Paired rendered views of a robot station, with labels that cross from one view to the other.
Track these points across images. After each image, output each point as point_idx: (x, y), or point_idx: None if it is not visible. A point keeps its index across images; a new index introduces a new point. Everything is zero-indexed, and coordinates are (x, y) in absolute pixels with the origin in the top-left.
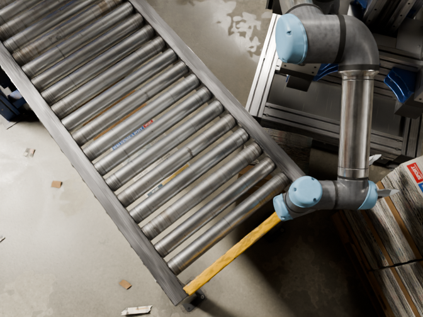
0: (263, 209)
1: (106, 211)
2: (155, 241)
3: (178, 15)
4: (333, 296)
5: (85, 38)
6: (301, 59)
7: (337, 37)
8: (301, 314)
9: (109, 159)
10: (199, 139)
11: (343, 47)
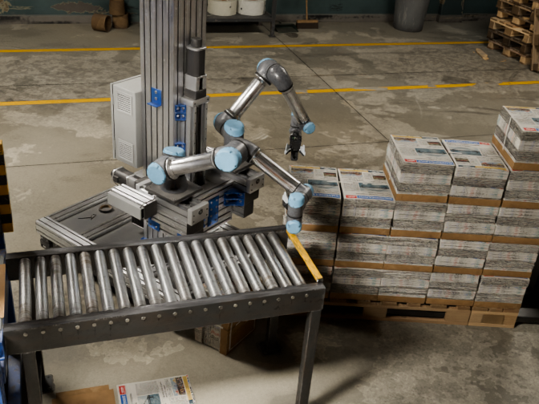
0: (252, 345)
1: (251, 297)
2: None
3: None
4: (337, 334)
5: (108, 277)
6: (241, 159)
7: (242, 143)
8: (342, 355)
9: (215, 288)
10: (228, 252)
11: (246, 146)
